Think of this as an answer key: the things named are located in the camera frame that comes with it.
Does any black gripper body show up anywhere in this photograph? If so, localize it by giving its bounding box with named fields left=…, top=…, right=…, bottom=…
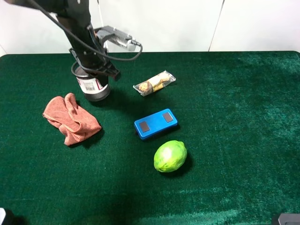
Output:
left=69, top=47, right=110, bottom=73

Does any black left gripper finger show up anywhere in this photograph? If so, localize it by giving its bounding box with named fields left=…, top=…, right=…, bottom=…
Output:
left=95, top=71, right=108, bottom=87

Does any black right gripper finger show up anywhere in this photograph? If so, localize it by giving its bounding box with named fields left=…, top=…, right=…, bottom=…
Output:
left=103, top=61, right=120, bottom=81

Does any black mesh pen cup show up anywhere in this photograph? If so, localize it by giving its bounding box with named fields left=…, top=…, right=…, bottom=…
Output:
left=72, top=73, right=110, bottom=102

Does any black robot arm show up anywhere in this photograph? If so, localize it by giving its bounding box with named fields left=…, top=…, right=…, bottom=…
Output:
left=6, top=0, right=120, bottom=84

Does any grey object bottom right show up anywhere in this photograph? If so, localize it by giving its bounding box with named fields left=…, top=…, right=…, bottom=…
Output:
left=271, top=213, right=300, bottom=225

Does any wrapped snack packet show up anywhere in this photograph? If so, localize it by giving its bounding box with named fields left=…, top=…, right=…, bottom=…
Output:
left=133, top=70, right=176, bottom=97

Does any orange crumpled cloth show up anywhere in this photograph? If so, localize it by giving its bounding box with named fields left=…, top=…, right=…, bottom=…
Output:
left=43, top=93, right=102, bottom=146

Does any blue rectangular box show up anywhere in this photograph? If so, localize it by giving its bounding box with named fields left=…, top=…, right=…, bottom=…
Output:
left=134, top=108, right=178, bottom=140

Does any green lime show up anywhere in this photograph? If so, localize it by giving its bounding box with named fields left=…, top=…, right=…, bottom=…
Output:
left=154, top=140, right=188, bottom=173

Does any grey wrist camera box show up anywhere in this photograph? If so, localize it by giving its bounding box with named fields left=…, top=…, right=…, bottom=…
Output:
left=95, top=26, right=141, bottom=52

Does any black cable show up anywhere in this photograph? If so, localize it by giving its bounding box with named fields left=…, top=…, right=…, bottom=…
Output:
left=25, top=0, right=143, bottom=62

